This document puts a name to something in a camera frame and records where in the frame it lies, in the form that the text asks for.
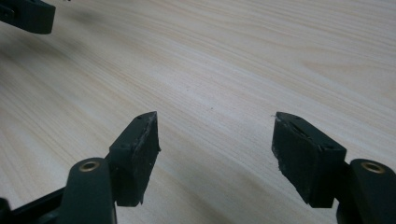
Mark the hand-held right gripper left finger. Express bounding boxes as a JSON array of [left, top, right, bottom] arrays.
[[106, 111, 162, 208]]

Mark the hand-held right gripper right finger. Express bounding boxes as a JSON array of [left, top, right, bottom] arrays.
[[271, 111, 349, 209]]

